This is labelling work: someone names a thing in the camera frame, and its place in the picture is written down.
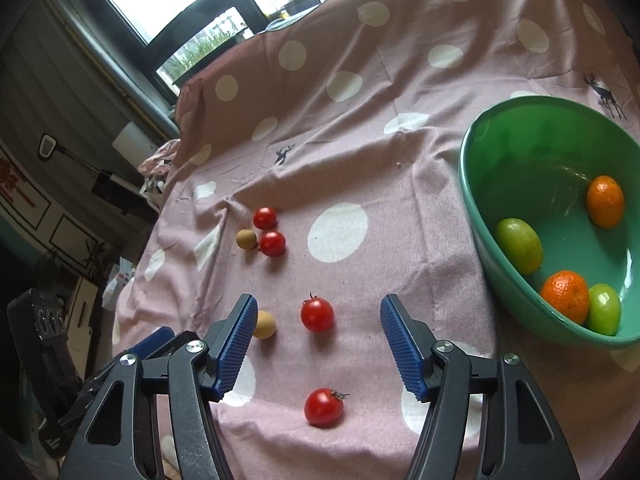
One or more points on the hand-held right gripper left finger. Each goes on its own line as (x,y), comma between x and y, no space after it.
(235,345)

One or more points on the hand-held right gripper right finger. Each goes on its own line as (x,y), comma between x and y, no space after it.
(400,345)

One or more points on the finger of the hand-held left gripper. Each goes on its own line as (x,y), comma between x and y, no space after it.
(155,340)

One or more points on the green plum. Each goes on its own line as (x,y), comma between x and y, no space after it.
(604,308)
(518,245)

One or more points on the orange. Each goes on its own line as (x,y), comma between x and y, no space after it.
(605,201)
(565,296)

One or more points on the green plastic bowl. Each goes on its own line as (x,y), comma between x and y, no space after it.
(540,170)

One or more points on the tan longan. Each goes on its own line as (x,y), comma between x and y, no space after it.
(246,238)
(264,324)

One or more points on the white plastic bag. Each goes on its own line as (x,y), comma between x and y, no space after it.
(119,282)

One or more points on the red cherry tomato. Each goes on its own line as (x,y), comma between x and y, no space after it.
(324,407)
(264,218)
(317,314)
(272,243)

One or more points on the black pole device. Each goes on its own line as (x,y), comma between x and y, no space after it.
(117,190)

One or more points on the crumpled floral cloth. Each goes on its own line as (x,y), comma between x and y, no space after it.
(157,170)

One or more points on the white box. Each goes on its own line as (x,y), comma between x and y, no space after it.
(132,141)

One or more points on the pink polka dot blanket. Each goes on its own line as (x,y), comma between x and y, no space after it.
(375,135)

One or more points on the grey pipe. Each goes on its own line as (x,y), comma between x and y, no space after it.
(115,65)

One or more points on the window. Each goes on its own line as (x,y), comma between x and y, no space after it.
(150,0)

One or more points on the wall poster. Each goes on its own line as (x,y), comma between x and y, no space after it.
(20,195)

